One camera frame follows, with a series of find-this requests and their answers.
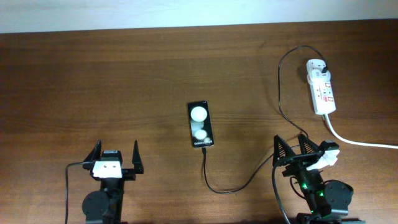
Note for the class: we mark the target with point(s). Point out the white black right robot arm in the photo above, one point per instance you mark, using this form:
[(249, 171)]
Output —
[(328, 200)]

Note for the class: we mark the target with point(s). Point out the white charger plug adapter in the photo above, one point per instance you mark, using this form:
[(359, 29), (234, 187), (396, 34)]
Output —
[(317, 71)]

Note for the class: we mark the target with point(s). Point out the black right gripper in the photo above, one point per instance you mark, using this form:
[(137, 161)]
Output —
[(300, 161)]

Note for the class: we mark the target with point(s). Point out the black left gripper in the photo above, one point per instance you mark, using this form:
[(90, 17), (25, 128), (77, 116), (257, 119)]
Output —
[(130, 173)]

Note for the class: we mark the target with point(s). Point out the black smartphone silver frame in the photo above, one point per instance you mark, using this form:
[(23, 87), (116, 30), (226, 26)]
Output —
[(201, 131)]

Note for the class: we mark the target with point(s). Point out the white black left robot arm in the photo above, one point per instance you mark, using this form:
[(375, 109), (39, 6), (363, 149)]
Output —
[(105, 205)]

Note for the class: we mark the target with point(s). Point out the white power strip red switches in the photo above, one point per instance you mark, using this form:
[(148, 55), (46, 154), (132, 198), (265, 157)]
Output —
[(322, 97)]

